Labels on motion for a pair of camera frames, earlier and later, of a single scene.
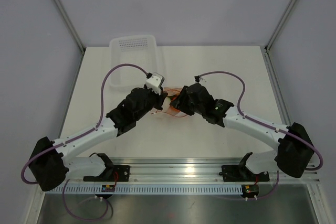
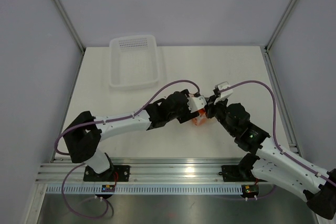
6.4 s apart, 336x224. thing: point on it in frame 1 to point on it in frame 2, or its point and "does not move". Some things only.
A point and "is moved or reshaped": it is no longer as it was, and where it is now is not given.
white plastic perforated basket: (140, 50) does not move
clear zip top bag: (172, 92) is moved or reshaped
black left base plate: (114, 173) does not move
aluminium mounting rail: (178, 171) does not move
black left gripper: (160, 98) to (187, 115)
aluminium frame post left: (70, 24) does not move
